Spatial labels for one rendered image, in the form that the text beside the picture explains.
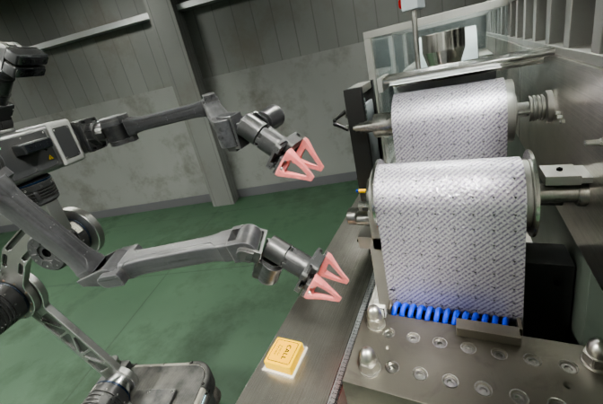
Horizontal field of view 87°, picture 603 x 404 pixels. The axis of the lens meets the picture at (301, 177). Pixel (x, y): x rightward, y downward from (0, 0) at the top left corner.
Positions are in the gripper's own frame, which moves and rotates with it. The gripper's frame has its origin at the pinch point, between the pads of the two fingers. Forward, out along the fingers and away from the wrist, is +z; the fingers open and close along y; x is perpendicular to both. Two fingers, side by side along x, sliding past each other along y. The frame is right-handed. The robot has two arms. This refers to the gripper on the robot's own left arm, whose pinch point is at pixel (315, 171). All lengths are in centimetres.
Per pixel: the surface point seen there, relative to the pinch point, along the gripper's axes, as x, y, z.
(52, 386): -231, 9, -73
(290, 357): -34.6, 16.2, 18.9
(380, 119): 10.5, -22.7, 4.9
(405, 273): -4.2, 5.8, 26.7
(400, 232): 3.0, 5.9, 20.8
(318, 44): -38, -299, -110
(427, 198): 11.8, 5.7, 20.3
